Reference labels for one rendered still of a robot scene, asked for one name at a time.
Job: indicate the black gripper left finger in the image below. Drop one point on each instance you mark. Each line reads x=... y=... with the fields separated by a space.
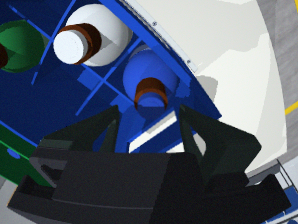
x=81 y=135

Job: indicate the green plastic crate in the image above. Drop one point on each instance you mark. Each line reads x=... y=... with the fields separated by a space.
x=14 y=169

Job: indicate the white bottle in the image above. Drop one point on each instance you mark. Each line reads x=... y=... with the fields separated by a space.
x=92 y=30

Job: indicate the blue crate with dividers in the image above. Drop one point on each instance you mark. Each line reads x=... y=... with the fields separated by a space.
x=52 y=95

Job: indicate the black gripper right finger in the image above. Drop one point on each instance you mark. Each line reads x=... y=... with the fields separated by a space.
x=228 y=149

